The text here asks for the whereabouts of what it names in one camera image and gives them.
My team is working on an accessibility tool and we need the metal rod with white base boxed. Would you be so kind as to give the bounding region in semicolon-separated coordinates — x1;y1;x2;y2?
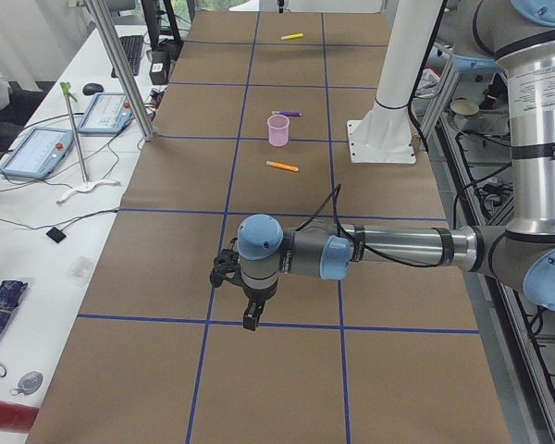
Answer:
56;81;121;205

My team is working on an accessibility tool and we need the black keyboard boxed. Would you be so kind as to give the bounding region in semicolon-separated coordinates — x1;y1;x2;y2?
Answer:
119;35;143;76

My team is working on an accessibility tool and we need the round silver keychain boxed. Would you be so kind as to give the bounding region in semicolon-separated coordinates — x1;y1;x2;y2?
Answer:
10;371;43;396

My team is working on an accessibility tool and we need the aluminium frame post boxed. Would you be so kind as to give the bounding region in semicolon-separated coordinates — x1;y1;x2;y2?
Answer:
87;0;154;142

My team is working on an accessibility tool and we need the black computer mouse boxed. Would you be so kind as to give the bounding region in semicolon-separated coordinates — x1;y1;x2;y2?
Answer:
82;82;104;96

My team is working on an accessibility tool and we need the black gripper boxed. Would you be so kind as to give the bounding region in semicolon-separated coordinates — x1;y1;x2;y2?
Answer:
242;282;278;330

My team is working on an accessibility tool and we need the small black square device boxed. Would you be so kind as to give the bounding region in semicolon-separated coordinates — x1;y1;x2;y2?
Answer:
45;227;67;243

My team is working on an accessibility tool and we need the black box with label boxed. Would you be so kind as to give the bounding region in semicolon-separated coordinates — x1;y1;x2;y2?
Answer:
149;51;170;85

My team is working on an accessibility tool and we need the teach pendant tablet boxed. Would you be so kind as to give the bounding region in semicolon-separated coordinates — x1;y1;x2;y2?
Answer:
0;127;73;179
78;92;133;135

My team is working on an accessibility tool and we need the near teach pendant tablet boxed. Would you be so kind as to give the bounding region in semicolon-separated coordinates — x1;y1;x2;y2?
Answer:
0;127;73;179

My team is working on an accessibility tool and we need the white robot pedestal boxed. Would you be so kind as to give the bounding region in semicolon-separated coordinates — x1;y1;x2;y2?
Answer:
347;0;445;165

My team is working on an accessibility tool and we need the red cylinder object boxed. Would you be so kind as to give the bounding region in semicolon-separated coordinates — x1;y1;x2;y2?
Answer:
0;400;39;433

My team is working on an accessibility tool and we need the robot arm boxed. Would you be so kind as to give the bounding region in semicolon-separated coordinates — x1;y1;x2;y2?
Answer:
232;1;555;329

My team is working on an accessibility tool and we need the orange highlighter pen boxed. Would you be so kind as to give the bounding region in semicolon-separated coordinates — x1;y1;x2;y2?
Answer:
265;160;300;172

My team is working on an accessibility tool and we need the purple highlighter pen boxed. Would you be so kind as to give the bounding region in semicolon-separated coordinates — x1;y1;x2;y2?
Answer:
271;110;302;117

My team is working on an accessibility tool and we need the far teach pendant tablet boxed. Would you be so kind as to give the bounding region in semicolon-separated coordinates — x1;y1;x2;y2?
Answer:
78;92;133;135

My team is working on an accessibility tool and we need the folded blue umbrella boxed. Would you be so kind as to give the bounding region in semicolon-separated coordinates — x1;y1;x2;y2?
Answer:
0;280;28;336

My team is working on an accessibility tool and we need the yellow highlighter pen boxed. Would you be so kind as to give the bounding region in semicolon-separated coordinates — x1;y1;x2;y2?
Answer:
280;32;304;41

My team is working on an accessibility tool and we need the pink mesh pen holder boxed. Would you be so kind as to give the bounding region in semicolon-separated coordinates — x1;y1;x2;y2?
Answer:
266;114;290;147

